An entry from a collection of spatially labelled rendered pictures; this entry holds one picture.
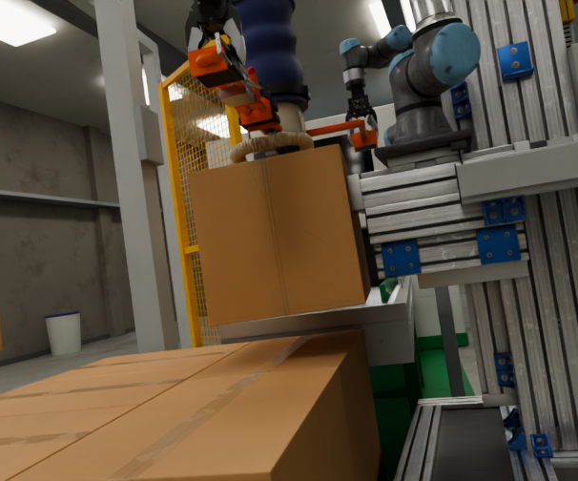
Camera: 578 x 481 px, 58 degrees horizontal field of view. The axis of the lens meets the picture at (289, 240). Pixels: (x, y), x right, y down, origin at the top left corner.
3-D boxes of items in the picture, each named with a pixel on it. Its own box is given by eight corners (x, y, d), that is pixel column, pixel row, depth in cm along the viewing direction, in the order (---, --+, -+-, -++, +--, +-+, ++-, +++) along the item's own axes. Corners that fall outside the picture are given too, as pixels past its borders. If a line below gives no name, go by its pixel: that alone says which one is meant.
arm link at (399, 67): (426, 115, 140) (419, 66, 141) (455, 96, 127) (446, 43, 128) (385, 117, 137) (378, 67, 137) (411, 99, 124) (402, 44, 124)
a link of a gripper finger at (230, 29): (260, 65, 108) (238, 29, 109) (254, 54, 102) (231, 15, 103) (248, 73, 108) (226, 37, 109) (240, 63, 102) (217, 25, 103)
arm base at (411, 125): (455, 145, 137) (449, 109, 137) (454, 134, 122) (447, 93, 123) (398, 157, 141) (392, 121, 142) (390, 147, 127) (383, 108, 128)
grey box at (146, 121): (156, 166, 300) (150, 115, 301) (165, 164, 299) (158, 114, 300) (138, 160, 280) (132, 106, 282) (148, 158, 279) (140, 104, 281)
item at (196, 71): (205, 90, 109) (201, 67, 109) (239, 82, 107) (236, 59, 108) (191, 76, 100) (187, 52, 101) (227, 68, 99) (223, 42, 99)
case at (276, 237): (262, 305, 192) (246, 198, 195) (371, 289, 185) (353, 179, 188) (209, 326, 133) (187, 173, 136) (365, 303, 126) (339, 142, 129)
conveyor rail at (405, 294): (407, 300, 410) (403, 276, 411) (414, 300, 409) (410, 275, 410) (400, 360, 185) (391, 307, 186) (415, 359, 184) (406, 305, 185)
